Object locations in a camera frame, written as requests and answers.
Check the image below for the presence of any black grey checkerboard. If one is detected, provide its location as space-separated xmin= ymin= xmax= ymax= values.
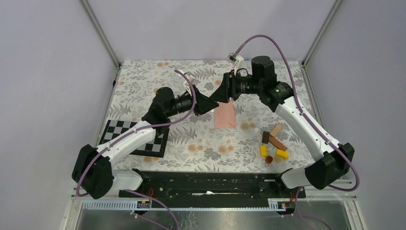
xmin=100 ymin=119 xmax=170 ymax=159

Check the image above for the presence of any yellow block right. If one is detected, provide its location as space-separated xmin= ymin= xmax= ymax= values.
xmin=275 ymin=149 xmax=288 ymax=160

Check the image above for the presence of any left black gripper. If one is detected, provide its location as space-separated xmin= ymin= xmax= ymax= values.
xmin=166 ymin=84 xmax=219 ymax=117

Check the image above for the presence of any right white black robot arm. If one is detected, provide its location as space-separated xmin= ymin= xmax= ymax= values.
xmin=210 ymin=53 xmax=355 ymax=197

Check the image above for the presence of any left aluminium frame post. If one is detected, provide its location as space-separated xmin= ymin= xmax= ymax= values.
xmin=79 ymin=0 xmax=121 ymax=68

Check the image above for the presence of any yellow block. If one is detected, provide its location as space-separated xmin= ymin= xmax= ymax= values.
xmin=259 ymin=145 xmax=268 ymax=158
xmin=275 ymin=149 xmax=288 ymax=160

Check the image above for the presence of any white slotted cable duct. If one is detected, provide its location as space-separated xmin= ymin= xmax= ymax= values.
xmin=82 ymin=199 xmax=289 ymax=212

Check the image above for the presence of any right aluminium frame post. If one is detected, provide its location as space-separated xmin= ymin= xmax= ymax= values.
xmin=302 ymin=0 xmax=344 ymax=66

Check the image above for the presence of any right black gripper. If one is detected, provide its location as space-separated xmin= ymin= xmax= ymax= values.
xmin=209 ymin=69 xmax=262 ymax=103

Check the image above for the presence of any aluminium frame post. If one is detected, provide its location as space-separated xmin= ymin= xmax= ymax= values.
xmin=302 ymin=0 xmax=344 ymax=66
xmin=79 ymin=0 xmax=121 ymax=68

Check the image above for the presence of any light wooden block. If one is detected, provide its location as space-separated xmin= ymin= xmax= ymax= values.
xmin=270 ymin=124 xmax=282 ymax=137

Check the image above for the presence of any reddish brown wooden block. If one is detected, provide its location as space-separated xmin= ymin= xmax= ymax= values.
xmin=269 ymin=136 xmax=288 ymax=151

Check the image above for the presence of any floral patterned table mat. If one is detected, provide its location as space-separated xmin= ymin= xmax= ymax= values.
xmin=100 ymin=60 xmax=314 ymax=173

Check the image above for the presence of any yellow block near front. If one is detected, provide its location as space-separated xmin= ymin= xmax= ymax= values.
xmin=259 ymin=145 xmax=268 ymax=158

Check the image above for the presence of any small brown wooden cylinder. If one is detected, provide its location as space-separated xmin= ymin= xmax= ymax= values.
xmin=265 ymin=156 xmax=273 ymax=164

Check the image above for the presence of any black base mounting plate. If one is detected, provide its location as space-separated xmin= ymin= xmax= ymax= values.
xmin=136 ymin=171 xmax=297 ymax=208

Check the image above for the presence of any dark brown wooden block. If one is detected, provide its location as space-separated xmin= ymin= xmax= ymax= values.
xmin=261 ymin=131 xmax=270 ymax=144

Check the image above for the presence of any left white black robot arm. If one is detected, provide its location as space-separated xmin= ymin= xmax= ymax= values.
xmin=72 ymin=70 xmax=219 ymax=199

